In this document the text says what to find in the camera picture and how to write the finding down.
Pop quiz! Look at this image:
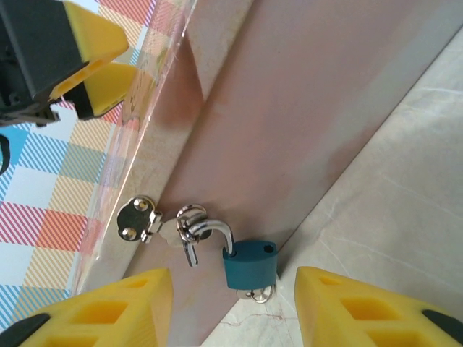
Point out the teal padlock with chrome shackle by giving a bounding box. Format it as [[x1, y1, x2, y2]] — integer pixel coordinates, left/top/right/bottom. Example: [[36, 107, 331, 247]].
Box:
[[179, 211, 280, 291]]

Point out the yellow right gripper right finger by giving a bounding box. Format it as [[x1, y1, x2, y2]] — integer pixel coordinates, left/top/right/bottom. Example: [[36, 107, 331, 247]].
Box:
[[293, 266, 463, 347]]

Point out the black cable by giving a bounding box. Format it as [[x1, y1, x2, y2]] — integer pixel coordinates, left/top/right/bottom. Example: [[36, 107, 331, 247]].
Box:
[[0, 134, 11, 176]]

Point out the silver metal hasp latch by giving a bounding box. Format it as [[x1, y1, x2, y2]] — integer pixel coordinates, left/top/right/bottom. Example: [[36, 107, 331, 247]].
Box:
[[116, 194, 182, 251]]

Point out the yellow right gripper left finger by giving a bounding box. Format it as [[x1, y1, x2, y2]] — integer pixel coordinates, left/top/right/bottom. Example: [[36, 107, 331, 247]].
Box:
[[0, 267, 174, 347]]

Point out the small silver key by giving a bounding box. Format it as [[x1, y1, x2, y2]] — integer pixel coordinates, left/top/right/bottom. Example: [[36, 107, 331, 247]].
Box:
[[182, 239, 200, 269]]

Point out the silver metal staple loop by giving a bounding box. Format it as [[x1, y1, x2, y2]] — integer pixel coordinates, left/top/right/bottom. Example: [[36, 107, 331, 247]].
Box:
[[176, 203, 210, 244]]

